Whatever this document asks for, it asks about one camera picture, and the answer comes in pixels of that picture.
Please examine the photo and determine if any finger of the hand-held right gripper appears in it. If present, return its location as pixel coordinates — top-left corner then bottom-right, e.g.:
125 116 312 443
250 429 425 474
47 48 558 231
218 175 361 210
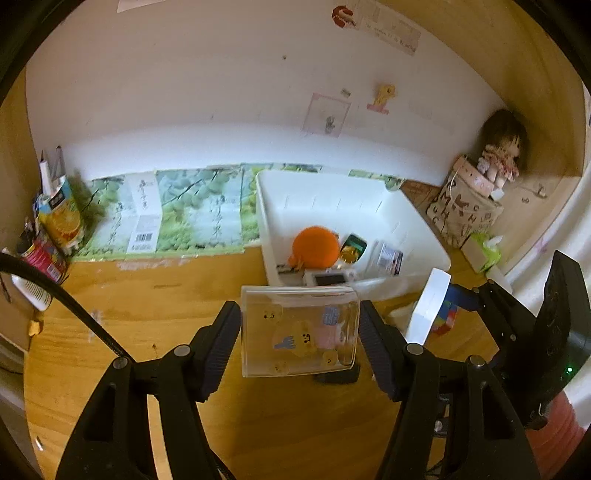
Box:
445 279 539 365

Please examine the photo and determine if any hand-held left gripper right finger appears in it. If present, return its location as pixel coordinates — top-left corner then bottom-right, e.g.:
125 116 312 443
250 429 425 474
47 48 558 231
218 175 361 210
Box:
358 300 541 480

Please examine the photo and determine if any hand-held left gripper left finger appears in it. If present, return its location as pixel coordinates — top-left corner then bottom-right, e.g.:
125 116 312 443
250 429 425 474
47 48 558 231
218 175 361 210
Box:
55 300 243 480

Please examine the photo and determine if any multicoloured puzzle cube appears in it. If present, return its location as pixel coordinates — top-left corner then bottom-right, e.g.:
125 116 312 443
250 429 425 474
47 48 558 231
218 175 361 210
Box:
431 300 460 336

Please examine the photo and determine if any white box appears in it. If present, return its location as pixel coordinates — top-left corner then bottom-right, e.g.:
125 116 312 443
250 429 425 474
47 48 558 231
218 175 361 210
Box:
405 268 452 344

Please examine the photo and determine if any black charger plug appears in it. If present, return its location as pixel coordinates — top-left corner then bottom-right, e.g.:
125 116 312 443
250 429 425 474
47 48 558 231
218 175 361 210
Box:
315 366 361 385

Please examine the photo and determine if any clear acrylic box with stickers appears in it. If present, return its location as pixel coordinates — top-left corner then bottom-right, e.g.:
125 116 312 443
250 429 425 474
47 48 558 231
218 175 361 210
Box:
240 285 361 379

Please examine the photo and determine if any white compact camera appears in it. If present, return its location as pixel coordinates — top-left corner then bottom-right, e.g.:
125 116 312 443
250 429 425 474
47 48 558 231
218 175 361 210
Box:
302 269 358 288

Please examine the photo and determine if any clear labelled plastic box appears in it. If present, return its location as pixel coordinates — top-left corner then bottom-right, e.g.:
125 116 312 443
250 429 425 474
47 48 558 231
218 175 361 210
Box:
375 241 404 277

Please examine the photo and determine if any green bottle with gold cap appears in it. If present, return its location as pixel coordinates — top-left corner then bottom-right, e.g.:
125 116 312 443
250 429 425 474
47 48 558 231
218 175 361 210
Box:
340 233 370 265

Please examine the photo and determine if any orange round case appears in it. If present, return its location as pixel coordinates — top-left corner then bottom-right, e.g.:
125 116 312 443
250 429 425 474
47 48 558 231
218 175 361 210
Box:
276 225 341 275

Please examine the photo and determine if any white plastic storage bin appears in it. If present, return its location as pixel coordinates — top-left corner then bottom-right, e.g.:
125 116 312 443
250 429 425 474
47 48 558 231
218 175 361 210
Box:
255 170 452 305

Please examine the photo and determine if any green tissue pack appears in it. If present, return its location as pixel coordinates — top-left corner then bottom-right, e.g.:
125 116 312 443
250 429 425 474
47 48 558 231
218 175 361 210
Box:
462 231 504 273

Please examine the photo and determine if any letter-print fabric basket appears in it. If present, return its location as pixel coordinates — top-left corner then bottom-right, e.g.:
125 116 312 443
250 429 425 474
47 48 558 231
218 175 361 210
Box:
426 178 505 250

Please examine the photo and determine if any brown printed board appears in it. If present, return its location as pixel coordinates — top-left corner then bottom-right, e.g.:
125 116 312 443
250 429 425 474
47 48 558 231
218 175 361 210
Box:
399 180 444 217

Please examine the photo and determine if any pink round box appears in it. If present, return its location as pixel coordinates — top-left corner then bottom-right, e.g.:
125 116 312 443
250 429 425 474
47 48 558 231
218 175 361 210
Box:
451 154 495 195

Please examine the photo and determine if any green flattened cardboard box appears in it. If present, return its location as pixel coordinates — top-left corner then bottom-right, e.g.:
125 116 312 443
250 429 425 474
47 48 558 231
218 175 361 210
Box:
69 162 402 257

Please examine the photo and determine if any brown-haired rag doll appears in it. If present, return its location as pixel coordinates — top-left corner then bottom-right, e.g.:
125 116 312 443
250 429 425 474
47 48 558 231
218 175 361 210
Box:
478 109 529 183

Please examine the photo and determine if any red printed packet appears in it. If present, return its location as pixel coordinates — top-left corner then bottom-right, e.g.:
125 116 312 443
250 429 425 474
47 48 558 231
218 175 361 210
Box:
18 231 70 283

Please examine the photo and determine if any white squeeze bottle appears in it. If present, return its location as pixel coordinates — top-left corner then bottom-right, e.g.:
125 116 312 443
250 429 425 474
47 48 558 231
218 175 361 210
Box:
10 272 54 311

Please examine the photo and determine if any orange juice carton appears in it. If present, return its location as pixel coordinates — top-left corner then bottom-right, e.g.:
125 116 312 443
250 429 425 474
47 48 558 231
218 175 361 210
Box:
36 178 86 250

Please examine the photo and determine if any white tube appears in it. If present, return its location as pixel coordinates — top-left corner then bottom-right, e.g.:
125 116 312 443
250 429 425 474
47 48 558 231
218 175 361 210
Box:
39 148 65 195

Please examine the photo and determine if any paper note strip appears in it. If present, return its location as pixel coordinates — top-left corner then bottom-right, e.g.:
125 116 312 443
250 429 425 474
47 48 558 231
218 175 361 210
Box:
360 0 421 56

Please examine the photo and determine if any thick black cable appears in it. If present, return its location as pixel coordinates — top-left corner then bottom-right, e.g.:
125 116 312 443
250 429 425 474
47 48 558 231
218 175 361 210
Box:
0 251 234 480

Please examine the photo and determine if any yellow bear wall sticker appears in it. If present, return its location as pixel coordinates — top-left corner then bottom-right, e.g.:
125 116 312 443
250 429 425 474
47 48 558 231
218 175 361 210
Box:
367 83 400 114

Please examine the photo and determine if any square pale wall sticker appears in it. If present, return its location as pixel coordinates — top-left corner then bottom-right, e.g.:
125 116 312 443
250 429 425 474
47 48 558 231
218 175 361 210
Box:
302 92 352 138

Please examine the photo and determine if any red wall sticker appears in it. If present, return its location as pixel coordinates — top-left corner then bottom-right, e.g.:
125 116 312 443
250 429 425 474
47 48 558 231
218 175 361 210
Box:
331 4 361 29

